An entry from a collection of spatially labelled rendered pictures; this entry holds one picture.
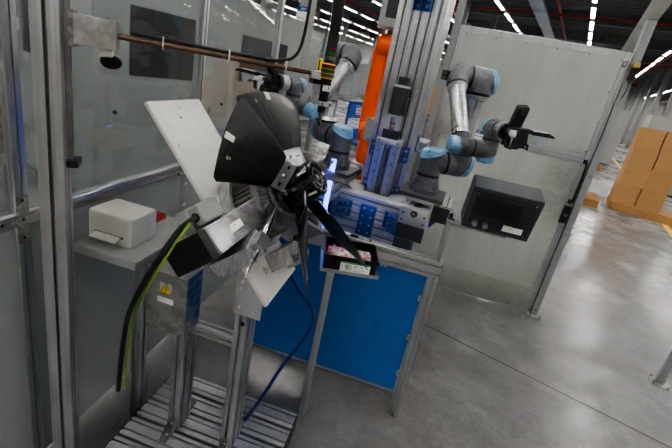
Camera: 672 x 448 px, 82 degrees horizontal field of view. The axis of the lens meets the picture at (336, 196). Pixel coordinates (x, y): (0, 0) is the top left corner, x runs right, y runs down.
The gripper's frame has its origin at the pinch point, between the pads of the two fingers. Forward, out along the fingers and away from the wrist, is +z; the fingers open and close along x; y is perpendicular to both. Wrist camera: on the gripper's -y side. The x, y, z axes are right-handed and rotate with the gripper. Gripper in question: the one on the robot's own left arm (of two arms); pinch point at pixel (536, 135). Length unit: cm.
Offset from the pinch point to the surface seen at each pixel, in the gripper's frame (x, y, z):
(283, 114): 89, -4, -3
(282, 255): 88, 39, 17
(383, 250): 46, 56, -19
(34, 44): 146, -22, 27
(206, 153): 113, 8, 5
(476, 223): 13.5, 36.2, -5.1
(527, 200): -1.5, 24.0, 1.0
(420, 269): 30, 62, -14
